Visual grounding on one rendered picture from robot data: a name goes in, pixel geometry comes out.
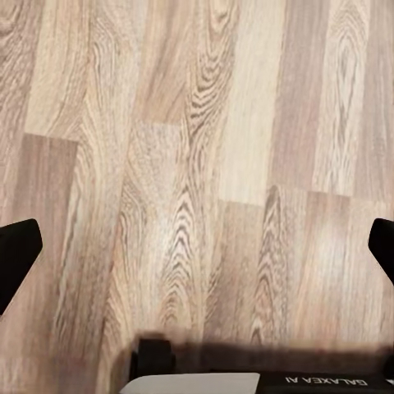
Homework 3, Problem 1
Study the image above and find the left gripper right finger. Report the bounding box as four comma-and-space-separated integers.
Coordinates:
368, 218, 394, 285

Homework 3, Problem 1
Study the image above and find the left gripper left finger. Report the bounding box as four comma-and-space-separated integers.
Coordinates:
0, 218, 43, 316

